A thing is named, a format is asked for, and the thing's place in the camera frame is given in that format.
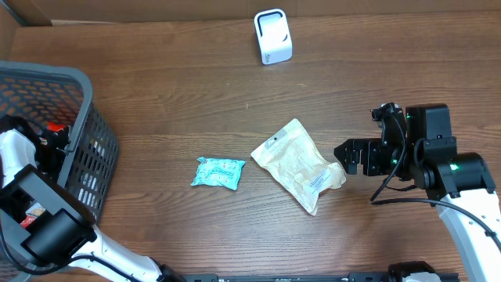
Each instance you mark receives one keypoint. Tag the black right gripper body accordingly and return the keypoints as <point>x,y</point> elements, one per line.
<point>380,159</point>

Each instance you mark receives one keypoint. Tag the beige paper pouch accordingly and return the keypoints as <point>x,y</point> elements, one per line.
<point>293,160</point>

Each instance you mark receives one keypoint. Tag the teal snack packet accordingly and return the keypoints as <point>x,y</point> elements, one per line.
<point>218,172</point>

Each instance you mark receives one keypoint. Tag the red and clear snack package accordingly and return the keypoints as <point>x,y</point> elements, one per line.
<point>55,135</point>

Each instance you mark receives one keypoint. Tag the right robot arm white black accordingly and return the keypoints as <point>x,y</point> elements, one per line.
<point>417,146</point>

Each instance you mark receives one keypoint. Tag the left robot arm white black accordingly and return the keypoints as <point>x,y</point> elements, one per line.
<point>45,229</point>

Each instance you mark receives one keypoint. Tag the white barcode scanner stand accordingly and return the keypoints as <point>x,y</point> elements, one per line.
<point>273,34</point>

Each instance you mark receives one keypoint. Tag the grey plastic mesh basket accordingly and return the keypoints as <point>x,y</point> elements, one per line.
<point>41,94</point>

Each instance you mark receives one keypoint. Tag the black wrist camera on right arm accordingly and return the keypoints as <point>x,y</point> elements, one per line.
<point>390,119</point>

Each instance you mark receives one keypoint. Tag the black rail at table edge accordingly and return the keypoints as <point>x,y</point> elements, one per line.
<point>351,277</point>

